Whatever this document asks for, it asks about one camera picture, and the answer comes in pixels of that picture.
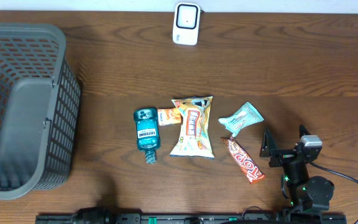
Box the grey plastic mesh basket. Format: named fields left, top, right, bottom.
left=0, top=23, right=81, bottom=200

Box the yellow snack chip bag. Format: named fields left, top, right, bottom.
left=170, top=96, right=214, bottom=159

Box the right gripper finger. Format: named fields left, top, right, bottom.
left=259, top=128, right=277, bottom=157
left=299, top=124, right=310, bottom=138

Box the small orange tissue pack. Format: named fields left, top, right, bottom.
left=157, top=108, right=182, bottom=126

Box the orange chocolate bar wrapper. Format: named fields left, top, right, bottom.
left=221, top=136, right=265, bottom=184

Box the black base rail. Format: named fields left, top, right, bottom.
left=35, top=212, right=347, bottom=224

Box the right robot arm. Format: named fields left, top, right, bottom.
left=259, top=125, right=334, bottom=223

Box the white barcode scanner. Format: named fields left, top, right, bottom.
left=172, top=2, right=201, bottom=45

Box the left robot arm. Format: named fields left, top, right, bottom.
left=71, top=207, right=116, bottom=224

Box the blue Listerine mouthwash bottle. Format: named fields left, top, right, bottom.
left=133, top=108, right=160, bottom=164

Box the pale green snack packet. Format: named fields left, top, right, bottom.
left=218, top=102, right=264, bottom=137

